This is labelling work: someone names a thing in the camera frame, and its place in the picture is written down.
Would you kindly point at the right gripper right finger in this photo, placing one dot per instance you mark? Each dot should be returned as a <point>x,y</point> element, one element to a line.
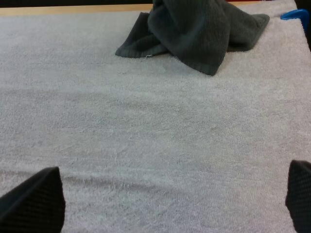
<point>300,194</point>

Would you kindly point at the blue clip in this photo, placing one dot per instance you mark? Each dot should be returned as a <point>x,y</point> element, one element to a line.
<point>295,15</point>

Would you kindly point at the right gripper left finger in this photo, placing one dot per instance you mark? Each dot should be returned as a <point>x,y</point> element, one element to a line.
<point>34,206</point>

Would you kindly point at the grey-green towel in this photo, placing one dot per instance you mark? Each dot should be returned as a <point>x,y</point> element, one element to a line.
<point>192,34</point>

